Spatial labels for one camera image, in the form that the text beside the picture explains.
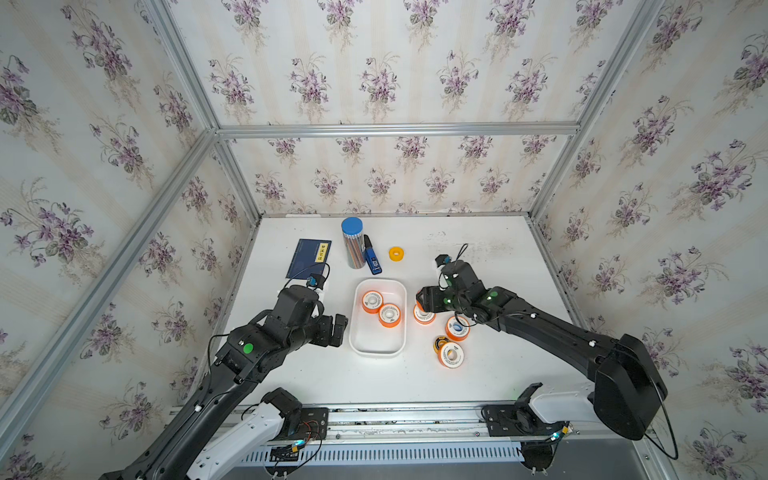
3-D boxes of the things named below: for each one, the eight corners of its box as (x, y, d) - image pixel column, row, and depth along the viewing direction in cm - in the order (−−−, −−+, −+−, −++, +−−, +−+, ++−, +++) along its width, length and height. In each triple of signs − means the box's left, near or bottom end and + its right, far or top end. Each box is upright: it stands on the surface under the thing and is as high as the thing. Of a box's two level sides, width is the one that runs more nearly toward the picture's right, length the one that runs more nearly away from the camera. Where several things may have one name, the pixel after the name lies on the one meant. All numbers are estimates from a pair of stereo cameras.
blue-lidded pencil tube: (346, 268, 105) (340, 231, 90) (347, 254, 109) (342, 217, 94) (364, 268, 105) (362, 231, 90) (365, 254, 109) (363, 217, 94)
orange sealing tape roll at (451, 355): (439, 369, 83) (441, 364, 80) (437, 347, 87) (439, 342, 84) (463, 369, 83) (466, 364, 80) (459, 347, 87) (462, 342, 84)
